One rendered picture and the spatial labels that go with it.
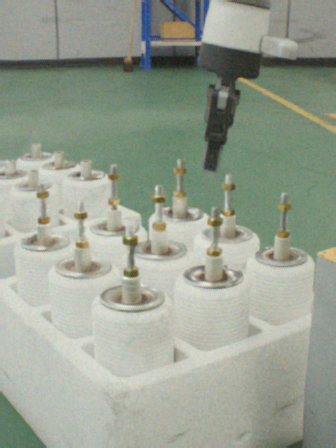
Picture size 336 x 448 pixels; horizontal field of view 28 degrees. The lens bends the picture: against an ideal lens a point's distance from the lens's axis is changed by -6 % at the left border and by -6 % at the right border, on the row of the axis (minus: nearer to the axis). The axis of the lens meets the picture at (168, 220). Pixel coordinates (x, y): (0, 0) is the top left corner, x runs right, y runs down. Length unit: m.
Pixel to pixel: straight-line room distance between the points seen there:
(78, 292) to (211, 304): 0.16
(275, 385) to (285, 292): 0.13
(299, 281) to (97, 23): 6.42
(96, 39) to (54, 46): 0.44
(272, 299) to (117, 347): 0.24
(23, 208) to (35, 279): 0.34
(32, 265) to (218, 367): 0.31
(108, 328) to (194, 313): 0.12
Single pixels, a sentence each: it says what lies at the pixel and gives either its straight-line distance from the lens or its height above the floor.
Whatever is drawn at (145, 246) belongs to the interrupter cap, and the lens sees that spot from 0.99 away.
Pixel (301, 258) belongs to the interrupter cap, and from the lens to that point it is 0.95.
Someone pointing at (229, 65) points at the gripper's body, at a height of 0.52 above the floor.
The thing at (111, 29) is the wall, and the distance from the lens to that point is 7.24.
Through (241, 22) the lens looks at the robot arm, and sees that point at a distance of 0.80.
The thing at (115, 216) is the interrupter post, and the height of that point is 0.27.
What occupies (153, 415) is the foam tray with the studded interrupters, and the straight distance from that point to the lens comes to 0.81.
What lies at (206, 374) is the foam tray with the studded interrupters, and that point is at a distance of 0.83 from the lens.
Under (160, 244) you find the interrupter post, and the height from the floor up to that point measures 0.26.
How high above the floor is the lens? 0.58
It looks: 17 degrees down
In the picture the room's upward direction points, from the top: straight up
